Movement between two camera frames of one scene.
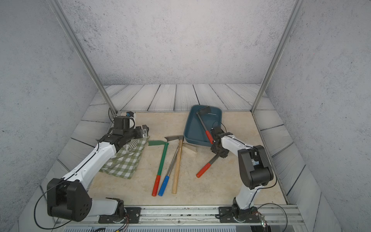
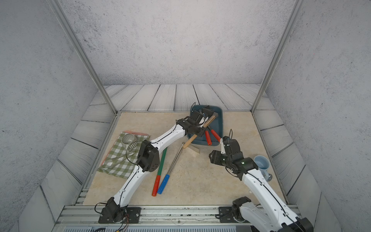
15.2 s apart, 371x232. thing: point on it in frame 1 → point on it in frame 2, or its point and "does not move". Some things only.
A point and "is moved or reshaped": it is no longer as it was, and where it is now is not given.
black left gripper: x=139 y=134 → x=202 y=130
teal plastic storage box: x=193 y=132 does not move
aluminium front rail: x=187 y=219 does not move
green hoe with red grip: x=156 y=188 does not move
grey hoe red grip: x=203 y=170 is moved or reshaped
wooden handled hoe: x=181 y=139 → x=216 y=115
